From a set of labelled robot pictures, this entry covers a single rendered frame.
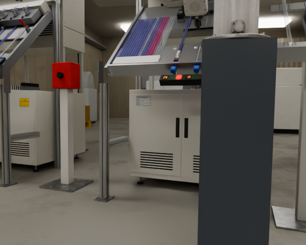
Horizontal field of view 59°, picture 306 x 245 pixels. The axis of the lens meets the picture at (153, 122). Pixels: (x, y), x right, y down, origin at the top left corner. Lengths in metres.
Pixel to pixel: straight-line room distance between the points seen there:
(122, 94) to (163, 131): 7.94
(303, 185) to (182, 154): 0.66
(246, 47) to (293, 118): 4.87
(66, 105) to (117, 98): 7.89
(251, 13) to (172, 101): 0.97
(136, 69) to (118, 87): 8.23
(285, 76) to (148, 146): 4.25
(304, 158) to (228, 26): 0.81
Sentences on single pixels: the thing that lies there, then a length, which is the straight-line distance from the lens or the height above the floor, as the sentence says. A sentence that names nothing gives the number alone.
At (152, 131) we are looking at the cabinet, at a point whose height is 0.36.
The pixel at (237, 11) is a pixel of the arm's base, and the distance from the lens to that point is 0.78.
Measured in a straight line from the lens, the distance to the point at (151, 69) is 1.38.
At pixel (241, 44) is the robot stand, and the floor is 0.68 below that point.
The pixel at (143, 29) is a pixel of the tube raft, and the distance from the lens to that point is 1.73.
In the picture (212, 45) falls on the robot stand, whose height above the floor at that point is 0.68.
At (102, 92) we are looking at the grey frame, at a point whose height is 0.59.
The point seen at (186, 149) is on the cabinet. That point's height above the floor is 0.26.
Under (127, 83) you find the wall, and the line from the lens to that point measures 9.55.
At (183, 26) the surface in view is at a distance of 1.69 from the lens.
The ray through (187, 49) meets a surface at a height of 0.81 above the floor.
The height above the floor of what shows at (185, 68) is 0.70.
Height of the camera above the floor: 0.54
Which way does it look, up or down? 4 degrees down
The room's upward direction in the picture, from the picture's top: 1 degrees clockwise
